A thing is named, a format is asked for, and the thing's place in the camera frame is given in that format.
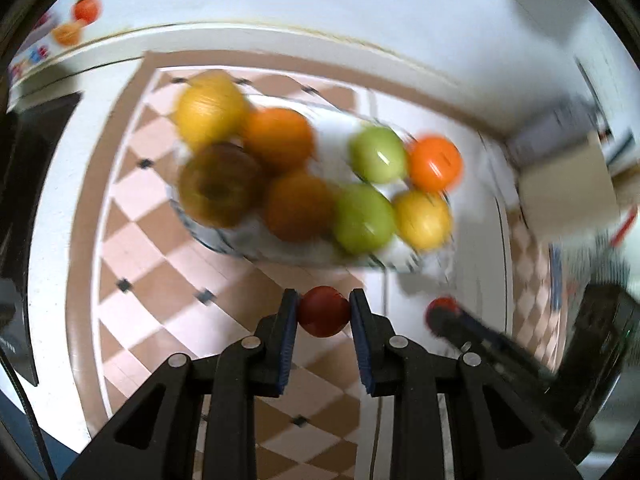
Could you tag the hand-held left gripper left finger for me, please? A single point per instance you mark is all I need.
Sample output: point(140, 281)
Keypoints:
point(289, 340)

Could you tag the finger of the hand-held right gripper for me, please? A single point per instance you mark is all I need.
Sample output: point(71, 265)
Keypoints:
point(480, 332)

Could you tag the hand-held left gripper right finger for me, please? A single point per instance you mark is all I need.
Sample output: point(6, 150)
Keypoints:
point(361, 340)

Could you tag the red cherry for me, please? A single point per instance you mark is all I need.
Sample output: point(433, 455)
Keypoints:
point(442, 305)
point(324, 311)

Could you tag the white patterned oval plate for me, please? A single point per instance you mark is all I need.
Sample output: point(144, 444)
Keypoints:
point(320, 240)

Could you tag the green apple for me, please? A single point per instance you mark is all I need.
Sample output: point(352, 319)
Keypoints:
point(377, 154)
point(362, 217)

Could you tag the yellow pear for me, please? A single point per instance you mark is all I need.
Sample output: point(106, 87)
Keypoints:
point(210, 107)
point(422, 220)

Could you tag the dark orange round fruit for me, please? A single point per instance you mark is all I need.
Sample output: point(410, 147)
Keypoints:
point(298, 205)

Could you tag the brown apple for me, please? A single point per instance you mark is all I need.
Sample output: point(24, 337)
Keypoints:
point(220, 183)

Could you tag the orange tangerine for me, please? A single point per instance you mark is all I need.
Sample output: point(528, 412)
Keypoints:
point(434, 162)
point(277, 139)

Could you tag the checkered brown table mat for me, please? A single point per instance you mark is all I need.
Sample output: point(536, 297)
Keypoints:
point(165, 240)

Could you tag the beige utensil holder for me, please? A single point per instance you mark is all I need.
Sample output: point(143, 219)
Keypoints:
point(567, 187)

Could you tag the black gas stove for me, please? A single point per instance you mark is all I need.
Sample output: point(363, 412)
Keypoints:
point(30, 220)

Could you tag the colourful wall sticker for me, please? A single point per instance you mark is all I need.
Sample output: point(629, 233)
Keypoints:
point(65, 25)

